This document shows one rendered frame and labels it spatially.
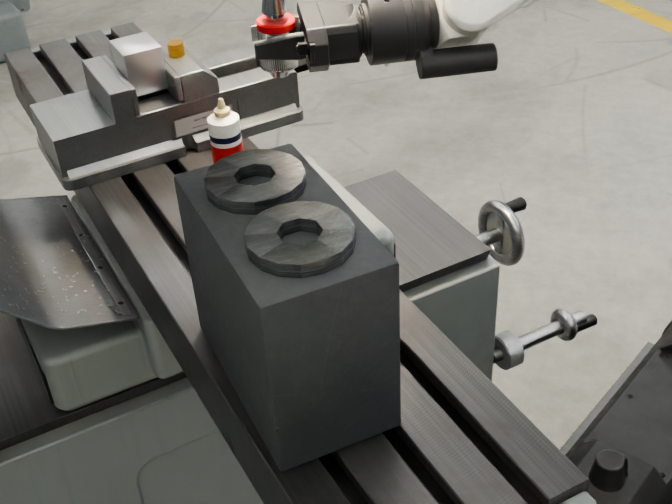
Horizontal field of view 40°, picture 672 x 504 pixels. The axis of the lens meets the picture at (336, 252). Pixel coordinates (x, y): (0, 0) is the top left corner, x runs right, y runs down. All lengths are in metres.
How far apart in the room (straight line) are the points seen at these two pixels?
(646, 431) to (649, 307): 1.18
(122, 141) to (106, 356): 0.28
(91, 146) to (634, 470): 0.83
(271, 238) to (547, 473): 0.31
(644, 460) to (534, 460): 0.54
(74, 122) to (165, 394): 0.37
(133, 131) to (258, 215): 0.50
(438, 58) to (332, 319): 0.50
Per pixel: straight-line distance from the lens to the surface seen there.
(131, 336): 1.17
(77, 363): 1.16
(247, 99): 1.29
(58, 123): 1.26
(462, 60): 1.16
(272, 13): 1.13
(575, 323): 1.60
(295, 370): 0.75
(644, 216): 2.90
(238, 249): 0.76
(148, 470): 1.32
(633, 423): 1.41
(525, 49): 3.89
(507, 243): 1.60
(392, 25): 1.13
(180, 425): 1.27
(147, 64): 1.25
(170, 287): 1.04
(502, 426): 0.86
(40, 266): 1.21
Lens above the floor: 1.59
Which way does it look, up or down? 36 degrees down
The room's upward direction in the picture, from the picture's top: 3 degrees counter-clockwise
